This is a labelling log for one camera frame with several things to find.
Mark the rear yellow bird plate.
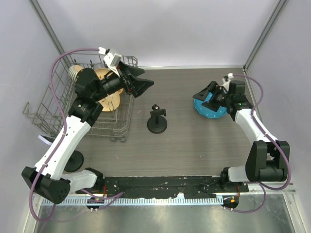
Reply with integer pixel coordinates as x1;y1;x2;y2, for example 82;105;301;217
95;68;109;80

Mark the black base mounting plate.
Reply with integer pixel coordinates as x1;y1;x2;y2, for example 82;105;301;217
86;176;249;199

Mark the clear glass in rack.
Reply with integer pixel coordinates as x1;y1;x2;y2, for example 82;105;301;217
93;63;105;70

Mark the black phone stand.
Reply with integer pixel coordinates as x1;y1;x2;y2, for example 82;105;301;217
64;150;84;173
147;104;168;134

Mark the striped white mug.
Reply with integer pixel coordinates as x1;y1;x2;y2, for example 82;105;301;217
68;65;83;82

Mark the grey wire dish rack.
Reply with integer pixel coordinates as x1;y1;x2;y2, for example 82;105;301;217
23;51;134;142

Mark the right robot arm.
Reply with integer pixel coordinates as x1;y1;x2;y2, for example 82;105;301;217
193;81;291;192

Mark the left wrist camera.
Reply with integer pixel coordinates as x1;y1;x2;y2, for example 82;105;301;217
98;47;122;76

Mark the blue polka dot plate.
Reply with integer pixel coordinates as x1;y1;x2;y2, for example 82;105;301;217
193;93;227;119

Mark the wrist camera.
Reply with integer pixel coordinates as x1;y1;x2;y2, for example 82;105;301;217
222;73;234;91
98;47;122;76

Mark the phone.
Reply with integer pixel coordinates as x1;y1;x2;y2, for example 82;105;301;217
38;135;55;146

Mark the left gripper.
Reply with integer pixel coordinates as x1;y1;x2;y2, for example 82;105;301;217
93;61;154;101

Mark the white cable duct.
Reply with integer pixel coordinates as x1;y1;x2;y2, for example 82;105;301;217
41;196;224;206

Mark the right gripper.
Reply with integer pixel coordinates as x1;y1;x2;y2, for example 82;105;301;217
192;81;232;112

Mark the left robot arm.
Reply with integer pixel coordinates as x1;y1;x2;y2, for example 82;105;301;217
21;62;154;204

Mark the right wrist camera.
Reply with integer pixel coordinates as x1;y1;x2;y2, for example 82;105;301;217
222;73;234;91

